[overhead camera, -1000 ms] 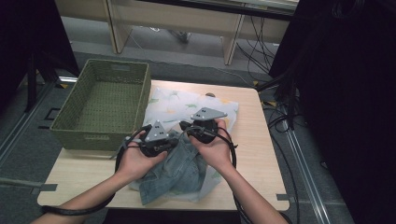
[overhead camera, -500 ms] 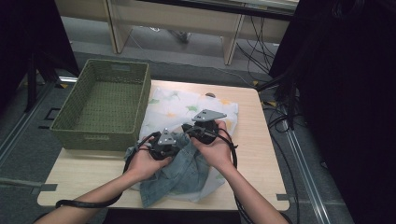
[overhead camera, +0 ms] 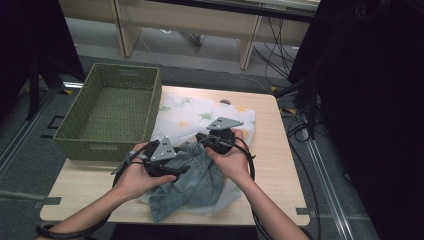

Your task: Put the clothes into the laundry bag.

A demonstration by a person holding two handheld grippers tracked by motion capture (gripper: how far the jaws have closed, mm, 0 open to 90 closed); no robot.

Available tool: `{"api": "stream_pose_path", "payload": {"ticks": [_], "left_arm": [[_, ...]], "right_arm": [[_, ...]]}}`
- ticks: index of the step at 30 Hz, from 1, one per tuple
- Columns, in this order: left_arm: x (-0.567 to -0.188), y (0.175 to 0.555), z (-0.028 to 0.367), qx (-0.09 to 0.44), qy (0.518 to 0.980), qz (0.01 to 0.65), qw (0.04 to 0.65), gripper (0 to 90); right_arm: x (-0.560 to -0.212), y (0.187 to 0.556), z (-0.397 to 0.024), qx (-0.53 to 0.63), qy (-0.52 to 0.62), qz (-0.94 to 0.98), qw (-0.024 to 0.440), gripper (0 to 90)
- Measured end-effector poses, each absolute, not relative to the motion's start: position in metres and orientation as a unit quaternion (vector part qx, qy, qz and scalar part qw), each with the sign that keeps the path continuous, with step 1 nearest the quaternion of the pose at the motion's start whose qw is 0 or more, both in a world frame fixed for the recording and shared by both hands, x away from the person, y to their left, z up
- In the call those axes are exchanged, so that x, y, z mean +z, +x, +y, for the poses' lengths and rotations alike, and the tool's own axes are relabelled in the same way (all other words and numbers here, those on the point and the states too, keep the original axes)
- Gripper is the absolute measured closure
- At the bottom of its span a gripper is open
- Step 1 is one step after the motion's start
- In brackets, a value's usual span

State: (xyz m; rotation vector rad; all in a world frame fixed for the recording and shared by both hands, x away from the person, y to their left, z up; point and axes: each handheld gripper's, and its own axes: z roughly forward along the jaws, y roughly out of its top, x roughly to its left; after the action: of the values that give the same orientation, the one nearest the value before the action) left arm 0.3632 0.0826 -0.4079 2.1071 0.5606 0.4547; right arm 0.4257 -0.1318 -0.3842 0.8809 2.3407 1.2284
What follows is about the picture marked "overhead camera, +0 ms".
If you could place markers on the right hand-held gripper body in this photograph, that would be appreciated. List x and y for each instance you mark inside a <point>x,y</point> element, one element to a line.
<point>220,135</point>

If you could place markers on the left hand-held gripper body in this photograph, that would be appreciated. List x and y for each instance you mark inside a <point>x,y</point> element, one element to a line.
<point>163,151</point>

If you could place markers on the white leaf-print mesh laundry bag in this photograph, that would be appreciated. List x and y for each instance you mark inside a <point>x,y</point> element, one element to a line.
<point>186,113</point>

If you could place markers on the light blue denim jeans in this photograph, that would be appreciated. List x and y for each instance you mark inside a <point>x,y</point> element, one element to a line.
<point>193,186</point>

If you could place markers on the person's right hand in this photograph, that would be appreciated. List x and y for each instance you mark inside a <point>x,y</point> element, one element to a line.
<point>233,161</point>

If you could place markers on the person's left hand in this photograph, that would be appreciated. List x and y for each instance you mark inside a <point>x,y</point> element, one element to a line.
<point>136,180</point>

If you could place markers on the small dark round object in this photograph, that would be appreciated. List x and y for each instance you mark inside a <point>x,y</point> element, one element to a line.
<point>225,101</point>

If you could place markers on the green woven basket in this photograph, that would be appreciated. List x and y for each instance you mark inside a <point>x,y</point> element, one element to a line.
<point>116,110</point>

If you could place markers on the light wooden desk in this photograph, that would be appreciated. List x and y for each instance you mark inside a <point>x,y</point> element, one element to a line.
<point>186,20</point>

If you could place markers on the black metal stand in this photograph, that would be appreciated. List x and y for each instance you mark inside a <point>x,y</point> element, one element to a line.
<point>33,86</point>

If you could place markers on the black curtain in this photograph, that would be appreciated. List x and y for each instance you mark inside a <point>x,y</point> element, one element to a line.
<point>373,100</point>
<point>30,36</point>

